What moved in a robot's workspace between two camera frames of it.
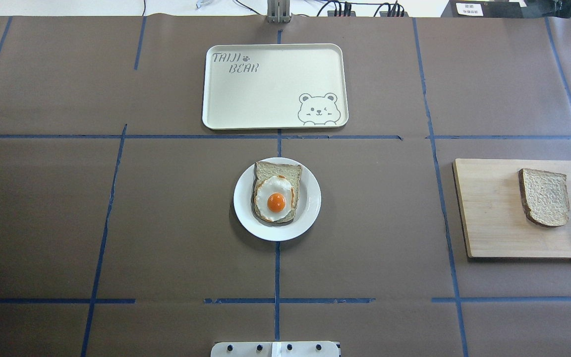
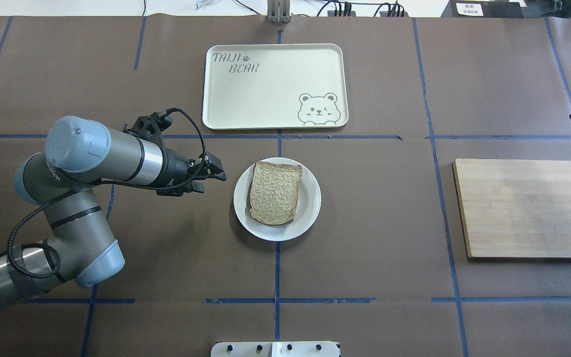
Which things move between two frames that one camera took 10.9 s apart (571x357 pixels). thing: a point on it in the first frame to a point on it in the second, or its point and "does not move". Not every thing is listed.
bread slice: [544, 197] to [274, 192]
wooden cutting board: [495, 223] does not move
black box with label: [484, 9] does not move
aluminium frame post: [278, 11] does not move
